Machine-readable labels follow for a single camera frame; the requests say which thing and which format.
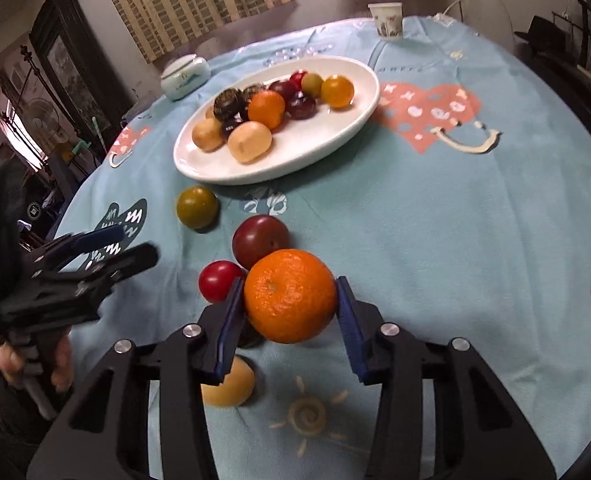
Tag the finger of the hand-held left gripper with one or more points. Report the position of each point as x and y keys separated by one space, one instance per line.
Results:
x=130 y=260
x=97 y=239

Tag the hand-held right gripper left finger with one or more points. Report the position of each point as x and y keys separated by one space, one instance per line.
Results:
x=228 y=332

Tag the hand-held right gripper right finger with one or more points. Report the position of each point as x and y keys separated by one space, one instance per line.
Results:
x=350 y=332

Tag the orange mandarin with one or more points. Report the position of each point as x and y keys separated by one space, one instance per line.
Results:
x=266 y=109
x=290 y=296

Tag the large tan round fruit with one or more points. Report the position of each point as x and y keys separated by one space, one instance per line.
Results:
x=249 y=142

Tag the dark purple passion fruit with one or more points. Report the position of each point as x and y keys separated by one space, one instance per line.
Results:
x=229 y=104

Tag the white oval plate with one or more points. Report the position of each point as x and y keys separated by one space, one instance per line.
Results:
x=315 y=142

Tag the small dark plum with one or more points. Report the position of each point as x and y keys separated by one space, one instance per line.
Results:
x=284 y=89

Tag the dark purple plum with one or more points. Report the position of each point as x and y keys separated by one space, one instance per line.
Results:
x=302 y=106

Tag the orange yellow round fruit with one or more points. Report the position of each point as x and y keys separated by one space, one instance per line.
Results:
x=337 y=91

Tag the small pale yellow fruit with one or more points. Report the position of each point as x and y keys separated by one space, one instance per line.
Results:
x=313 y=85

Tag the person's left forearm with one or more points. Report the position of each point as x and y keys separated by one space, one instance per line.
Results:
x=5 y=425

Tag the person's left hand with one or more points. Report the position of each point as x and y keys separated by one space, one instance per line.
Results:
x=62 y=367

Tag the small red tomato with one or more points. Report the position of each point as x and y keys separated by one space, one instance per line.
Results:
x=219 y=281

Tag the tan pear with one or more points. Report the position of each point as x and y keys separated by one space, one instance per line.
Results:
x=230 y=387

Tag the yellow green round fruit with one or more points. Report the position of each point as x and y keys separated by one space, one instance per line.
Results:
x=197 y=207

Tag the dark red plum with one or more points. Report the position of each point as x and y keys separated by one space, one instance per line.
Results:
x=261 y=240

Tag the blue printed tablecloth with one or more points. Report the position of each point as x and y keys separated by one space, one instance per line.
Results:
x=425 y=235

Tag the white standing fan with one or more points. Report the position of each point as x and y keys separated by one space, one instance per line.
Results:
x=40 y=116

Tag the small tan round fruit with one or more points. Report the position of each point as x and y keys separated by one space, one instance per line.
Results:
x=208 y=136

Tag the white ceramic lidded jar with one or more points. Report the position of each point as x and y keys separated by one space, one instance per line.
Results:
x=184 y=77

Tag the dark wrinkled round fruit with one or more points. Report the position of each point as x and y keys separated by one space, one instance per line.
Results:
x=253 y=92

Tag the small red plum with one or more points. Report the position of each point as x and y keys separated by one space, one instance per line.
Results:
x=298 y=79

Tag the wide striped brown curtain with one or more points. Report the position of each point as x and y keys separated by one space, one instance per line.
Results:
x=190 y=5

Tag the white paper cup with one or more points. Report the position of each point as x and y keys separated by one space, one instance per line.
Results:
x=386 y=21

